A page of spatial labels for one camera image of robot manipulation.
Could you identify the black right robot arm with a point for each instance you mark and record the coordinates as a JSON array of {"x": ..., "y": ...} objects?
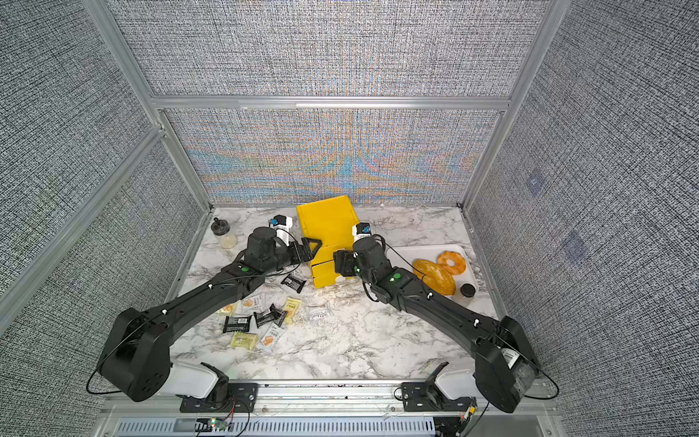
[{"x": 505, "y": 363}]

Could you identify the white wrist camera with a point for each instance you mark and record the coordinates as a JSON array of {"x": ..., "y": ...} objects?
[
  {"x": 361, "y": 230},
  {"x": 282, "y": 226}
]

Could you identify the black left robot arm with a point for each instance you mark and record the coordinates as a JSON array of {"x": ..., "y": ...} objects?
[{"x": 136, "y": 355}]

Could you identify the aluminium front rail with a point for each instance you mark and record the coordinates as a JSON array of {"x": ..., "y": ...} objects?
[{"x": 319, "y": 397}]

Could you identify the yellow cookie packet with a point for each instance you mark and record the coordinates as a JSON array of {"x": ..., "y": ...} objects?
[
  {"x": 228, "y": 310},
  {"x": 244, "y": 340},
  {"x": 291, "y": 308}
]

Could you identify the crumb-coated oval bread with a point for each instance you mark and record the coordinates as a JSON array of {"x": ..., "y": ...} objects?
[{"x": 434, "y": 277}]

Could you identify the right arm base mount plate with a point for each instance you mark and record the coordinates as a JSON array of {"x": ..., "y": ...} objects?
[{"x": 421, "y": 397}]

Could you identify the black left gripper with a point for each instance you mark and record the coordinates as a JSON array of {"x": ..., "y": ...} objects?
[{"x": 299, "y": 259}]

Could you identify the glass jar black lid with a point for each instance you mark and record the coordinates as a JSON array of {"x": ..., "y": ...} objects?
[
  {"x": 223, "y": 233},
  {"x": 468, "y": 290}
]

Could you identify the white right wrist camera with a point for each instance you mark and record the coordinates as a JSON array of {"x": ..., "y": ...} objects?
[{"x": 361, "y": 230}]

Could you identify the aluminium enclosure frame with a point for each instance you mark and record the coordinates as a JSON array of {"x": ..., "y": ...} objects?
[{"x": 34, "y": 276}]

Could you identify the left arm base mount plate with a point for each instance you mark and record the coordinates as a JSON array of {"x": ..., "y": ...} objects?
[{"x": 237, "y": 395}]

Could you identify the white slotted cable duct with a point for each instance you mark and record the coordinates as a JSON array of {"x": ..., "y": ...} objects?
[{"x": 280, "y": 426}]

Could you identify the white cookie packet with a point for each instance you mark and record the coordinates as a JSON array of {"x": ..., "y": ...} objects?
[
  {"x": 271, "y": 337},
  {"x": 317, "y": 313},
  {"x": 253, "y": 303}
]

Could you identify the black cookie packet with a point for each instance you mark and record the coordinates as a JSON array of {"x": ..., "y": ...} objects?
[
  {"x": 233, "y": 324},
  {"x": 280, "y": 320},
  {"x": 263, "y": 318},
  {"x": 294, "y": 283}
]

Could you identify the glass jar black lid right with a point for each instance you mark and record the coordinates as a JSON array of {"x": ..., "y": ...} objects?
[{"x": 468, "y": 290}]

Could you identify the yellow plastic drawer cabinet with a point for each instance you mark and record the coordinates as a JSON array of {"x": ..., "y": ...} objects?
[{"x": 331, "y": 221}]

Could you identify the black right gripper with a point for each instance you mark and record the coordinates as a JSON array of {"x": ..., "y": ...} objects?
[{"x": 346, "y": 259}]

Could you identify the glazed twisted ring bread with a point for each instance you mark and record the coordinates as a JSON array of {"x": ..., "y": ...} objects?
[{"x": 452, "y": 262}]

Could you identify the white plastic tray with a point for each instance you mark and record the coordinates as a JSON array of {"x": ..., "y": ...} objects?
[{"x": 403, "y": 257}]

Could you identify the glass jar black lid left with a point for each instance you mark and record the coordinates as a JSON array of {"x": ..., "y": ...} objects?
[{"x": 223, "y": 233}]

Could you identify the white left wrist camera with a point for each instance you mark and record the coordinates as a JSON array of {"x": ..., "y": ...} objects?
[{"x": 282, "y": 226}]

